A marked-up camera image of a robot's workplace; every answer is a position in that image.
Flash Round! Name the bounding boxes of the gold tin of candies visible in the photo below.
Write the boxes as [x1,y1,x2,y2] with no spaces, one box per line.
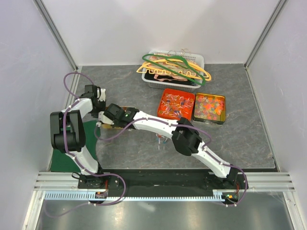
[98,103,139,129]

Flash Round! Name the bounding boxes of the orange tray of lollipops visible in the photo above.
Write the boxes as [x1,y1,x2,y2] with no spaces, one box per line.
[157,89,195,121]

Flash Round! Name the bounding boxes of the gold tin of gummies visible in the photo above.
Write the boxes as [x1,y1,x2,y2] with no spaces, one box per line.
[192,92,226,125]

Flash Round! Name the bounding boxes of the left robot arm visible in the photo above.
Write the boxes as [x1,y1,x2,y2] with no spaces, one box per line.
[50,84,107,189]

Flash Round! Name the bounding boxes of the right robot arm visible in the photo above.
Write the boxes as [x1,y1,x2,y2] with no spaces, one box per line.
[98,104,239,189]

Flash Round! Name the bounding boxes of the clear glass jar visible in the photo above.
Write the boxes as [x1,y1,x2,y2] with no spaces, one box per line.
[156,133,168,150]

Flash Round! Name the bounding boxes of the black garment in basket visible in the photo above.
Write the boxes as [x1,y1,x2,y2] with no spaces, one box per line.
[144,73,197,86]

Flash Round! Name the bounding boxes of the white plastic basket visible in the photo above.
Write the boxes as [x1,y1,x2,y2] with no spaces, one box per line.
[136,50,212,92]

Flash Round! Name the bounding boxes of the floral pink cloth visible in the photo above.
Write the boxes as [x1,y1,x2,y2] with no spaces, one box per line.
[148,55,200,82]

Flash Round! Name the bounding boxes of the green cloth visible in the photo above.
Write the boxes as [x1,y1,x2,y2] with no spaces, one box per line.
[50,120,98,173]

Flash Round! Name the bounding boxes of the orange clothes hanger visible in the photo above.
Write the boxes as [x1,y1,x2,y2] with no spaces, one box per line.
[136,59,212,81]

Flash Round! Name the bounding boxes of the yellow clothes hanger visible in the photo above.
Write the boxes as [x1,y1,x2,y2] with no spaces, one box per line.
[141,57,212,81]

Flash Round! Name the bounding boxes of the green clothes hanger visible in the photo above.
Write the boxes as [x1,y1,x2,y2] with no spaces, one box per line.
[142,54,207,86]

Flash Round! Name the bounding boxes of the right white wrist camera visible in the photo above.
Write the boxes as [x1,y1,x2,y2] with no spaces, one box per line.
[96,112,114,128]

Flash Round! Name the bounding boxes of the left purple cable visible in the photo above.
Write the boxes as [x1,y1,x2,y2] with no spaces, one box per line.
[43,71,127,218]

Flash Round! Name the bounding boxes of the purple cable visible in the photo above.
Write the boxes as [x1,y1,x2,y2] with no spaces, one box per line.
[94,118,248,208]
[43,71,127,218]

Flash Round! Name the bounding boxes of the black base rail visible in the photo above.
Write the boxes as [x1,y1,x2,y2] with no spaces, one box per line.
[71,169,248,190]

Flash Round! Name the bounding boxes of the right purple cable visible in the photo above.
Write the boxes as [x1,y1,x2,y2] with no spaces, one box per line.
[94,118,248,208]

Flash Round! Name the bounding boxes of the grey cable duct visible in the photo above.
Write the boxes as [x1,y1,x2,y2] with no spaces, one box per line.
[45,190,225,202]

